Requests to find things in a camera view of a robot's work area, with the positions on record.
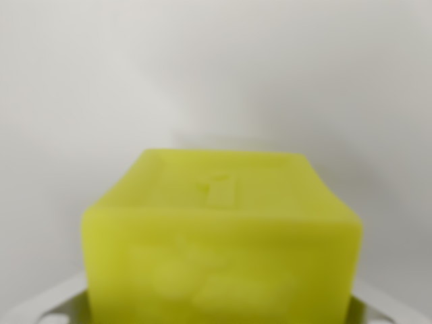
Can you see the black grey gripper left finger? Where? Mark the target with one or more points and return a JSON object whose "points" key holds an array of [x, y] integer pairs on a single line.
{"points": [[57, 300]]}

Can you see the black grey gripper right finger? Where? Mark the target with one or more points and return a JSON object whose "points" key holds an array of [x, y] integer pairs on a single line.
{"points": [[381, 307]]}

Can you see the yellow cube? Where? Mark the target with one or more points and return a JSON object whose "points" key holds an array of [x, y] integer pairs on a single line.
{"points": [[222, 243]]}

